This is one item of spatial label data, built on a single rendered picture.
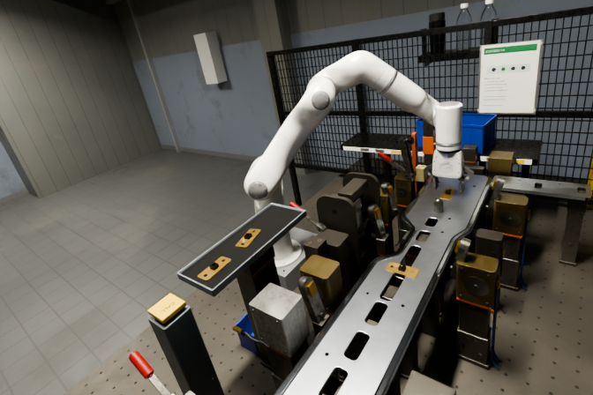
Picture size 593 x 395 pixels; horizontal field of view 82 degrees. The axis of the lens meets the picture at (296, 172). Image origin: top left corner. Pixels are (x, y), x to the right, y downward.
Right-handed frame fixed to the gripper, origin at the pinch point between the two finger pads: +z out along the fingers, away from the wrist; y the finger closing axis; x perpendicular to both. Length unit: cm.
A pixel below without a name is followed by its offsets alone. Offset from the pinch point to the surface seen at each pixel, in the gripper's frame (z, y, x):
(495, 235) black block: 3.8, 18.6, -19.8
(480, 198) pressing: 3.2, 10.8, 0.4
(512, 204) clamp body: -1.5, 21.2, -8.5
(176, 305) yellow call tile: -13, -31, -94
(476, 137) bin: -7.4, 2.5, 33.7
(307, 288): -6, -13, -72
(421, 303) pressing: 3, 8, -56
